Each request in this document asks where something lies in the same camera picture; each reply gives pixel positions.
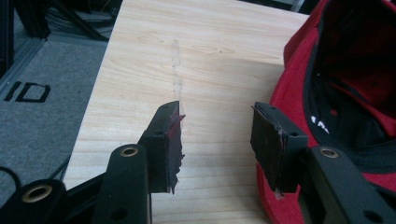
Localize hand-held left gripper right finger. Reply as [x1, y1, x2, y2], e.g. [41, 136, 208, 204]
[249, 101, 309, 200]

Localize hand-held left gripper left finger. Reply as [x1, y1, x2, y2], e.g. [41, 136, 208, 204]
[137, 100, 187, 195]

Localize grey floor mat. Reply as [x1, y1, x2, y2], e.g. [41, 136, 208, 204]
[0, 33, 108, 206]

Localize red and black baseball cap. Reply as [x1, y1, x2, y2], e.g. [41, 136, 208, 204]
[255, 0, 396, 224]

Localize black cable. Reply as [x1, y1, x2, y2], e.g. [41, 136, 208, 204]
[49, 154, 72, 181]

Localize black metal stand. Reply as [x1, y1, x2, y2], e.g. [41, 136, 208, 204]
[0, 0, 110, 78]

